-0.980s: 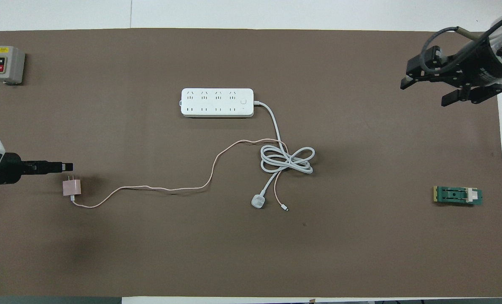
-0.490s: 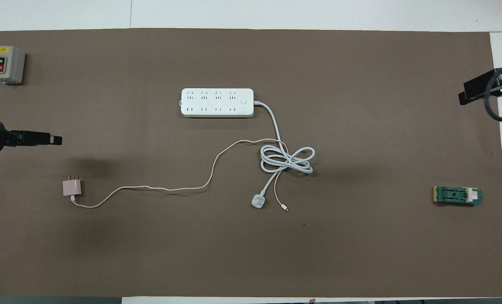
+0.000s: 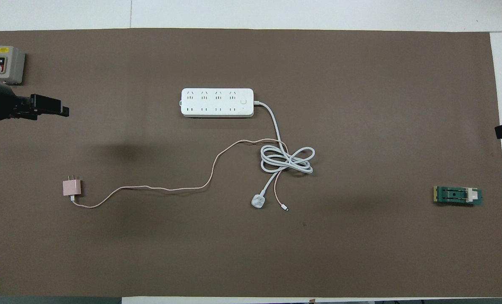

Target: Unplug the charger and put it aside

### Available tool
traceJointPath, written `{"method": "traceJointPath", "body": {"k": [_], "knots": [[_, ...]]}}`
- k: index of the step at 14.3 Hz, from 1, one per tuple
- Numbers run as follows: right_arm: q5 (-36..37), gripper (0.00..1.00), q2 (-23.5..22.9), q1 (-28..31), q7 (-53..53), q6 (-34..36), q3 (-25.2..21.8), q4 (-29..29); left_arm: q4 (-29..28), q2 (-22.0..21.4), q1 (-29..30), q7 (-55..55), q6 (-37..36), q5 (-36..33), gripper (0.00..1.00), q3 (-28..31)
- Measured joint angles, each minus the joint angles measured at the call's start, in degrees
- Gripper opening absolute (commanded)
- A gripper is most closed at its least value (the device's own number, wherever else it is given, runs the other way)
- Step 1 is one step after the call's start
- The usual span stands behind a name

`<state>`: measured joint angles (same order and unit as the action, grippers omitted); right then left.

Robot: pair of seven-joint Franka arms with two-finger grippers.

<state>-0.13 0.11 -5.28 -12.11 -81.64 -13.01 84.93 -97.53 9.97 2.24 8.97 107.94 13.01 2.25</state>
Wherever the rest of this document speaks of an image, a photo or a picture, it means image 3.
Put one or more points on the white power strip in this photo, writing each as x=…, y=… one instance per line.
x=217, y=102

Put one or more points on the green knife switch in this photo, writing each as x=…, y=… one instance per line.
x=455, y=195

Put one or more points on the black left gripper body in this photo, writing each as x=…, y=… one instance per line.
x=2, y=105

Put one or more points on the brown table mat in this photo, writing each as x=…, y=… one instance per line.
x=234, y=245

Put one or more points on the grey switch box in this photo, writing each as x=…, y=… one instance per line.
x=11, y=63

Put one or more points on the pink charger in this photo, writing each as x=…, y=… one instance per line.
x=72, y=188

